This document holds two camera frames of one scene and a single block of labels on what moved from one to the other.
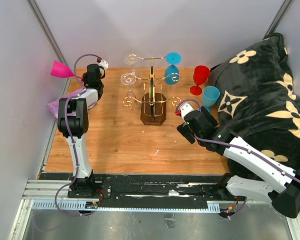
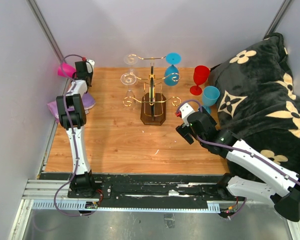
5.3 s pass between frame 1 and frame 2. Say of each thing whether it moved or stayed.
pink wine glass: moved
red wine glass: stayed
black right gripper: stayed
